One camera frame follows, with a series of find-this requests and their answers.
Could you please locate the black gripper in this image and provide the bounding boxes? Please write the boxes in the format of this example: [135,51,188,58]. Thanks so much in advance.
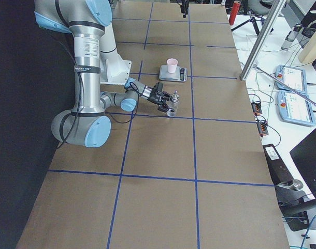
[177,0,189,18]
[147,81,171,112]

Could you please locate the clear glass sauce bottle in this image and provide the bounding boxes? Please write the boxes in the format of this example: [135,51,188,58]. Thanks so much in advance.
[167,90,179,117]

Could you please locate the pink plastic cup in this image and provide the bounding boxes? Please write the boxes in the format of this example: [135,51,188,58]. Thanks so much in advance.
[166,58,178,74]

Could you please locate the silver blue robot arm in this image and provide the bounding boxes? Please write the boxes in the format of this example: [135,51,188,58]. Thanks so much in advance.
[35,1,171,147]

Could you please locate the silver digital kitchen scale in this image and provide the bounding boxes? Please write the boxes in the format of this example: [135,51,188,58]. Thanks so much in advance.
[159,65,188,82]

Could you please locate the red bottle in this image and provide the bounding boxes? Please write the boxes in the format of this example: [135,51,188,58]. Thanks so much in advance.
[228,1,241,26]

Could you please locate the brown paper table cover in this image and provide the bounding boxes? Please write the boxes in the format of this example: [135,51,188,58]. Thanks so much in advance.
[17,1,289,248]

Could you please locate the upper orange black connector box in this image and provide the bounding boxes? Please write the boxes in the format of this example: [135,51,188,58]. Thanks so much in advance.
[251,102,262,116]

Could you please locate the orange black connector box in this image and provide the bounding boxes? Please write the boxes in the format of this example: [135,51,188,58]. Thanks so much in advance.
[257,121,268,137]
[251,102,262,116]

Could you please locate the lower orange black connector box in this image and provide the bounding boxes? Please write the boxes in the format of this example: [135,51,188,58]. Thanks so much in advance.
[257,121,268,137]

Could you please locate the silver webcam on stand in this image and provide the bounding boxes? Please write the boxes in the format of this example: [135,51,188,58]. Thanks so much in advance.
[281,23,303,51]

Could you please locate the upper teach pendant tablet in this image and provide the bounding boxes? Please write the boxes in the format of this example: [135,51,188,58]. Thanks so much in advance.
[275,65,307,93]

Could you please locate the teach pendant tablet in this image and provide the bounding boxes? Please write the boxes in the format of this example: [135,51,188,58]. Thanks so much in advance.
[277,90,316,127]
[275,65,307,93]

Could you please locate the lower teach pendant tablet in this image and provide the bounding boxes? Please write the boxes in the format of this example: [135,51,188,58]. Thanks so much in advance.
[277,90,316,127]

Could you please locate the wooden beam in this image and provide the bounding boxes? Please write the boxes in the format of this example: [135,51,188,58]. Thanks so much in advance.
[299,0,316,64]

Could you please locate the black box with label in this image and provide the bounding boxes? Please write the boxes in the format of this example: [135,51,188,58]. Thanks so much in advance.
[263,144,294,185]

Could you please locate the black monitor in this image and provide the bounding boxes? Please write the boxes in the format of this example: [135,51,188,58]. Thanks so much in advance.
[290,128,316,196]

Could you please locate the black clamp stand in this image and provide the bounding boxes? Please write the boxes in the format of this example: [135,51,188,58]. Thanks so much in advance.
[275,179,316,231]

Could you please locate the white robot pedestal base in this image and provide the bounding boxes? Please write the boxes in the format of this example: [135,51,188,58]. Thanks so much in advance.
[99,23,132,85]

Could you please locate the black camera tripod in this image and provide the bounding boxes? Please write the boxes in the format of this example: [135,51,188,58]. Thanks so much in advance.
[231,14,266,36]

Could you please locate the aluminium frame post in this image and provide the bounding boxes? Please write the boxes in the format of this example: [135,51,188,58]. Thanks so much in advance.
[240,0,287,80]

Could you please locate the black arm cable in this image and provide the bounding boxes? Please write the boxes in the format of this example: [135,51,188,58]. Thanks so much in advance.
[55,36,148,150]

